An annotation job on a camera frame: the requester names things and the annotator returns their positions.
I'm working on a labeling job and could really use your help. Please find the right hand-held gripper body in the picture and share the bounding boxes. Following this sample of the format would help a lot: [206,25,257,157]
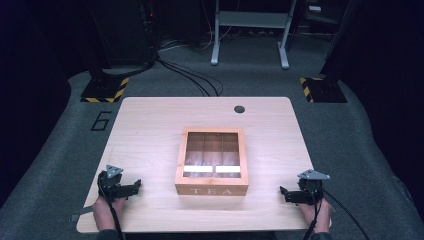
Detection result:
[287,168,331,206]

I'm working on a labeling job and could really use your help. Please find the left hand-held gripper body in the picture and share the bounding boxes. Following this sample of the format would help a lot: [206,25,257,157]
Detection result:
[97,164,137,203]

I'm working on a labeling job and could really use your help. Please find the wooden tea box glass lid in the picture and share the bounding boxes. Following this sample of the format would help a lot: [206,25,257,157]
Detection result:
[174,126,250,197]

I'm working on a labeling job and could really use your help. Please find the person's right hand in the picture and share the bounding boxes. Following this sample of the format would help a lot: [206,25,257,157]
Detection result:
[297,198,333,234]

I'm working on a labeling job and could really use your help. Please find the person's left hand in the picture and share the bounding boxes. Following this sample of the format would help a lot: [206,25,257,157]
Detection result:
[91,195,127,232]

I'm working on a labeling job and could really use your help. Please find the black stand base striped edge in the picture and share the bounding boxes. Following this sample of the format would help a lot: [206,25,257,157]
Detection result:
[298,76,348,104]
[80,76,130,104]

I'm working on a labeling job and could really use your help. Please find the black equipment cabinet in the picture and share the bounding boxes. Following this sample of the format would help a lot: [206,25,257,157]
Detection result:
[87,0,158,68]

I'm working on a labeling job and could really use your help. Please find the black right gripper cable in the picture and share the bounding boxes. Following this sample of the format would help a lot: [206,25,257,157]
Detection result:
[301,186,371,240]

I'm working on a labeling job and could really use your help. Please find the black floor cables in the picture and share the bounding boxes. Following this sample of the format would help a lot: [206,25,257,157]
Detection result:
[155,57,225,98]

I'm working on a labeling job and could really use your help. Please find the white floor cables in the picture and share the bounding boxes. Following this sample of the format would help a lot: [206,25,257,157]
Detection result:
[158,0,234,53]

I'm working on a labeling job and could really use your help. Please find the white metal desk frame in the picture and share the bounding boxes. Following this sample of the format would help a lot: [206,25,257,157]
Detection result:
[210,0,298,70]

